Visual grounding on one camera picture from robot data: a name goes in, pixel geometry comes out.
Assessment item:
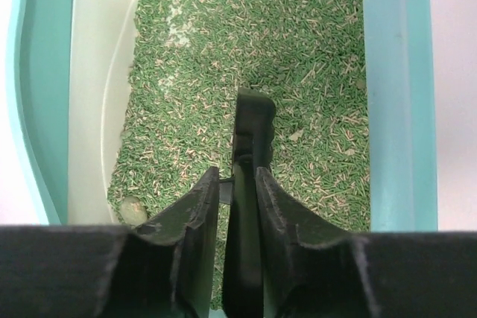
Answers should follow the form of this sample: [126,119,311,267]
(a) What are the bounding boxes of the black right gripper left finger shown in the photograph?
[1,167,219,317]

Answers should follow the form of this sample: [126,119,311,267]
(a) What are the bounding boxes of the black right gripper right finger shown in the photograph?
[256,168,476,317]

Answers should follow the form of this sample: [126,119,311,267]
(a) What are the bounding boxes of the black litter scoop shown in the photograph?
[221,88,276,317]

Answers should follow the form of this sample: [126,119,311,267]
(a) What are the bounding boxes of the pale green litter clump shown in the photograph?
[119,196,148,226]

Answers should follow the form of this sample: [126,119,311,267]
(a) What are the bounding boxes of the green cat litter pellets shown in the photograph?
[107,0,373,311]

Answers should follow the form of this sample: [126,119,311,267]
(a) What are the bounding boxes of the teal litter box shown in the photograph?
[7,0,437,231]

